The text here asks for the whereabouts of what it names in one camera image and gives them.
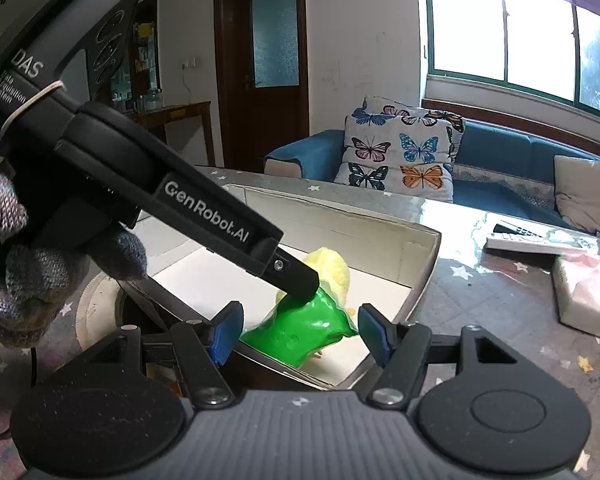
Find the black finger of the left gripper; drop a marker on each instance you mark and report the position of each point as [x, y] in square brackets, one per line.
[292, 276]

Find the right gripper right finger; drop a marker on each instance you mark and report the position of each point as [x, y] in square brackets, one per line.
[400, 350]

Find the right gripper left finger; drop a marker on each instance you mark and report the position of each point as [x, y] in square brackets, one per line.
[201, 348]

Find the green clay bag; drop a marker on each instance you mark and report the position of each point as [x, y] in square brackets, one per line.
[295, 331]

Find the gloved left hand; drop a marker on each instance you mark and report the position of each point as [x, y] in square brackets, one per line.
[35, 282]

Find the yellow plush duck in box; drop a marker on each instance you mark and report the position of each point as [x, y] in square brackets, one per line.
[334, 275]

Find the white rubber band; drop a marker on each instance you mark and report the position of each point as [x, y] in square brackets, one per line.
[50, 88]

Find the cardboard shoe box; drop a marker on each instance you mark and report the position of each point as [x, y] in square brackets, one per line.
[390, 262]

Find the wooden side table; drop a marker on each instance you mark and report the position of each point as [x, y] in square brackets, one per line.
[185, 128]

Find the white remote control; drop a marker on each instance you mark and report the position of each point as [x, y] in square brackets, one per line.
[537, 239]

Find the butterfly print pillow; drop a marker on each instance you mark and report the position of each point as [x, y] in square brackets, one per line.
[392, 148]

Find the white tissue pack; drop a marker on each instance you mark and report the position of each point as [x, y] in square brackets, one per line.
[576, 280]

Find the blue sofa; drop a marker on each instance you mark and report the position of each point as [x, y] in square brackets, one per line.
[496, 169]

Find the dark wooden door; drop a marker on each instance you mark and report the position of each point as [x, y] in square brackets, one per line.
[261, 64]

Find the beige cushion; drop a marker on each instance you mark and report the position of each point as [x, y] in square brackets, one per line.
[577, 192]

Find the green framed window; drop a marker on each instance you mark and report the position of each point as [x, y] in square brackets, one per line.
[549, 48]

